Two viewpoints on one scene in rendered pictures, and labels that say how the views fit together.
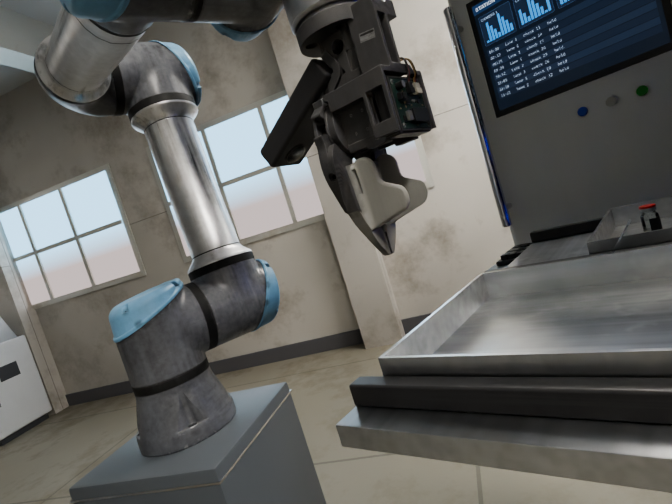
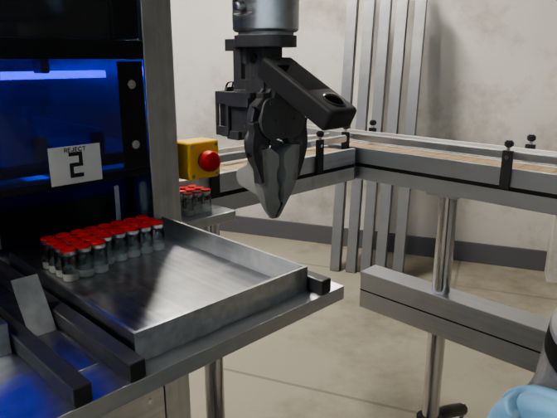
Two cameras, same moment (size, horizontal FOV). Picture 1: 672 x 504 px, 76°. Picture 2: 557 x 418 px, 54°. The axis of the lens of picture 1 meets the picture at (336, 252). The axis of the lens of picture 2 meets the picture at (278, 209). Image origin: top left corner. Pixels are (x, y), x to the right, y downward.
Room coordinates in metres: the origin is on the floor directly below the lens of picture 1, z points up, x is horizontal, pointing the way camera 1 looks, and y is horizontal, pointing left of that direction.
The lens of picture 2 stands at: (1.04, 0.01, 1.18)
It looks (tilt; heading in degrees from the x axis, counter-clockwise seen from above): 15 degrees down; 185
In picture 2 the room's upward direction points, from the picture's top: straight up
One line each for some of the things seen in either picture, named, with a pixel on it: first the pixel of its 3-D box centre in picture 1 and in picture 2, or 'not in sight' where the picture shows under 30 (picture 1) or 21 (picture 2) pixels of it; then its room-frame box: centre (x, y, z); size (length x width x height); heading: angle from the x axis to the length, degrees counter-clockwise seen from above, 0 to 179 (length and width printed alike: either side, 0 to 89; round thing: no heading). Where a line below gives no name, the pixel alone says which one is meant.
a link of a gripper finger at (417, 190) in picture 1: (398, 200); (254, 180); (0.41, -0.07, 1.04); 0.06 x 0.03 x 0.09; 50
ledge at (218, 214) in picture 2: not in sight; (190, 214); (-0.02, -0.26, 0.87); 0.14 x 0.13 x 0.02; 50
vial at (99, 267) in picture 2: not in sight; (99, 255); (0.33, -0.31, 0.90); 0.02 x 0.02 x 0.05
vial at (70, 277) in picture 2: not in sight; (70, 264); (0.36, -0.34, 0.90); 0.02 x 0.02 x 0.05
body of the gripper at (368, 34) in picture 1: (360, 87); (261, 89); (0.40, -0.06, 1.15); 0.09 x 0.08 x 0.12; 50
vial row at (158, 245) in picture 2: not in sight; (113, 246); (0.29, -0.31, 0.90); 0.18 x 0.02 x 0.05; 140
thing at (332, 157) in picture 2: not in sight; (253, 166); (-0.29, -0.17, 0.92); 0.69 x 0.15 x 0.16; 140
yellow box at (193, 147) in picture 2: not in sight; (193, 157); (0.02, -0.24, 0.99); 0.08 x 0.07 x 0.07; 50
